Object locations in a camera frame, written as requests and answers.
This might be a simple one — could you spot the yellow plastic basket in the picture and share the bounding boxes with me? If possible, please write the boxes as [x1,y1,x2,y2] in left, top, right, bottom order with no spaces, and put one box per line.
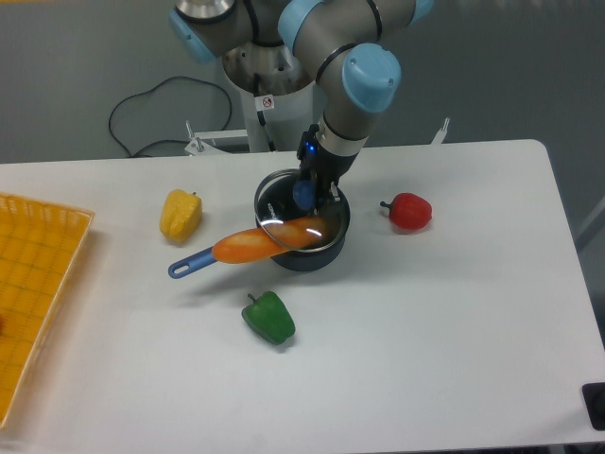
[1,193,95,427]

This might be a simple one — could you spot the orange toy baguette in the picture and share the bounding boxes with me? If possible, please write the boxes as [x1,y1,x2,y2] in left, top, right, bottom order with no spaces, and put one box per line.
[212,217,328,264]

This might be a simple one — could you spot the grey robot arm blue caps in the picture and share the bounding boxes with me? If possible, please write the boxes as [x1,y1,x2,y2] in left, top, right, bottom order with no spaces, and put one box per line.
[169,1,433,210]

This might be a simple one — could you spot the red toy bell pepper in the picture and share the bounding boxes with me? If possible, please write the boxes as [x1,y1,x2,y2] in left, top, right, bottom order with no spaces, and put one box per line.
[380,193,433,231]

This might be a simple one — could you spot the yellow toy bell pepper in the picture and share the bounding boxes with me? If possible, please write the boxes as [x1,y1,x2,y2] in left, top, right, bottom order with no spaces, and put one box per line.
[160,189,202,243]

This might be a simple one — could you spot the black corner device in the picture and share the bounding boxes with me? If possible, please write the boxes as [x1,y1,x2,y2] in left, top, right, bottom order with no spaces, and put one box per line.
[581,382,605,431]

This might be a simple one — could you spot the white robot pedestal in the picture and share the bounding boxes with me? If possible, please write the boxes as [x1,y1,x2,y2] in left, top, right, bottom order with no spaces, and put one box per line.
[221,42,316,153]

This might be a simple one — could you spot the black floor cable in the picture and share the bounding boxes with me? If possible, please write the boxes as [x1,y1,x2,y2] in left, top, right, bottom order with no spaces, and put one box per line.
[108,76,233,158]

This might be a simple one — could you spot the dark blue saucepan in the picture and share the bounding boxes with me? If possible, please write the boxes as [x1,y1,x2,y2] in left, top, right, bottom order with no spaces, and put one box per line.
[168,187,347,279]

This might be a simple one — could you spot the white metal base frame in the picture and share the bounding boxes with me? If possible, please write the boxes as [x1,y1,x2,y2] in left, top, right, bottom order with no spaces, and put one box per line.
[183,118,450,157]

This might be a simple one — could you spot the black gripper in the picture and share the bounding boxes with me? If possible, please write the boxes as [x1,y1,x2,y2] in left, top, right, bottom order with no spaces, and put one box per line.
[297,123,363,211]

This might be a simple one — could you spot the green toy bell pepper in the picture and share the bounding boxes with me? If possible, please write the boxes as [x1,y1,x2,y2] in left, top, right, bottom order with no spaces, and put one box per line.
[241,290,296,345]

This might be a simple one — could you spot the glass pot lid blue knob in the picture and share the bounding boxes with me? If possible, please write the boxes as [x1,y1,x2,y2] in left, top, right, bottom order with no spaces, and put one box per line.
[253,168,350,253]

